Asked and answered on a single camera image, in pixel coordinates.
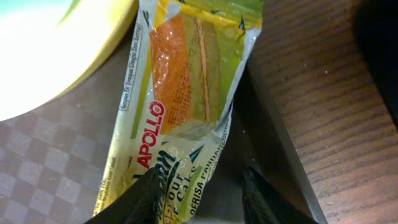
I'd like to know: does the yellow plate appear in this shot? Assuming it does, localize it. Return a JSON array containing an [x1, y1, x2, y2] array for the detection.
[[1, 0, 139, 120]]

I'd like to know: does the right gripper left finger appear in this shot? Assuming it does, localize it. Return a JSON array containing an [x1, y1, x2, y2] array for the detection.
[[85, 168, 160, 224]]

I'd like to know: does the dark brown serving tray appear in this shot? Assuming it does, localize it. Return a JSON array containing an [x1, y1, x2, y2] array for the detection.
[[1, 30, 326, 223]]

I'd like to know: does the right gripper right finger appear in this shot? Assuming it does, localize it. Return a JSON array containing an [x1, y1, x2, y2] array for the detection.
[[242, 167, 317, 224]]

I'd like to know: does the yellow green snack wrapper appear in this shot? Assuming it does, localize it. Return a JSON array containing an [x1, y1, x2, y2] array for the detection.
[[92, 0, 264, 223]]

